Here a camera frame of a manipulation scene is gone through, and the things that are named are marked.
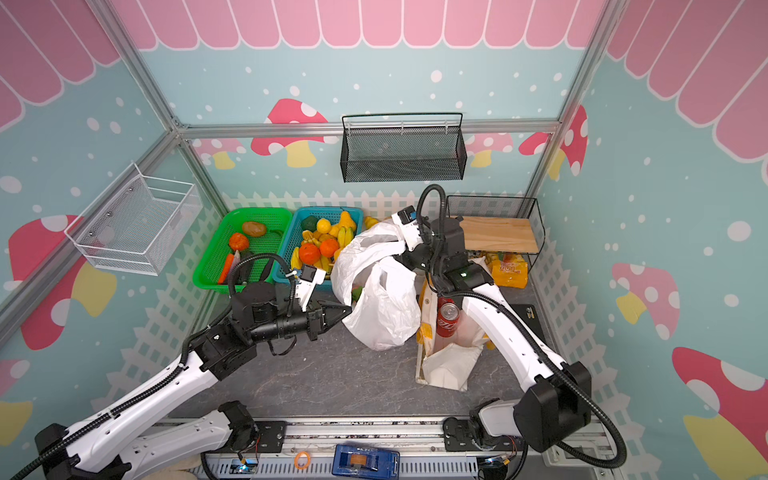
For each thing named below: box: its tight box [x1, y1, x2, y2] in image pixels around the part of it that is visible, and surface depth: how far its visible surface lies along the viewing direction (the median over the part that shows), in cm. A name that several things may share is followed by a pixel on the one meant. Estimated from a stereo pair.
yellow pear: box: [339, 210, 356, 231], surface depth 114 cm
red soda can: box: [436, 297, 460, 338], surface depth 87 cm
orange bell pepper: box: [230, 233, 249, 251], surface depth 111 cm
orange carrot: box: [218, 253, 235, 285], surface depth 108 cm
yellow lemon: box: [316, 218, 331, 234], surface depth 112 cm
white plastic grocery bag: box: [331, 219, 422, 351], surface depth 66 cm
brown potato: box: [242, 221, 266, 237], surface depth 118 cm
